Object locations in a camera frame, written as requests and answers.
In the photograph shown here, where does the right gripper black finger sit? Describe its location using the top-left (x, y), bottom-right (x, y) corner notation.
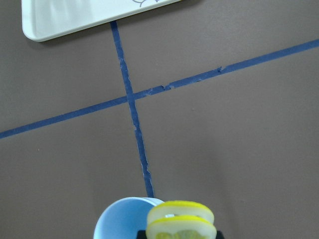
top-left (216, 231), bottom-right (224, 239)

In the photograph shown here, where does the light blue cup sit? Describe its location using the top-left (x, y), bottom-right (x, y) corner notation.
top-left (93, 197), bottom-right (163, 239)

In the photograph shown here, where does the cream rectangular tray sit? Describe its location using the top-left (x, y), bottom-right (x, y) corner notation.
top-left (21, 0), bottom-right (176, 42)

